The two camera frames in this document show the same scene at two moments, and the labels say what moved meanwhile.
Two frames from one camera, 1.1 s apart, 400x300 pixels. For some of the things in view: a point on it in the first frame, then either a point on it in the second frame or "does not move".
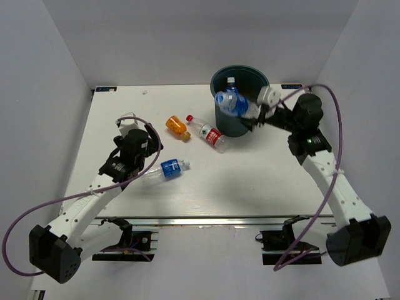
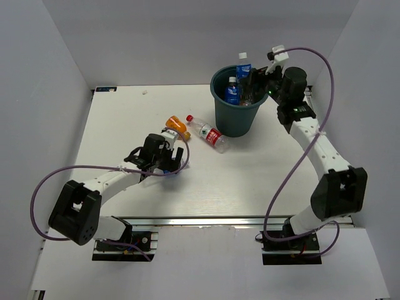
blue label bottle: [234, 103] to [243, 67]
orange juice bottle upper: [178, 127] does not move
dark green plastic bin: [249, 80] does not move
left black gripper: [152, 147] to [172, 165]
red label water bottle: [209, 134] does not move
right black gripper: [262, 121] to [258, 76]
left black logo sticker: [108, 89] does not move
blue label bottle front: [231, 89] does not move
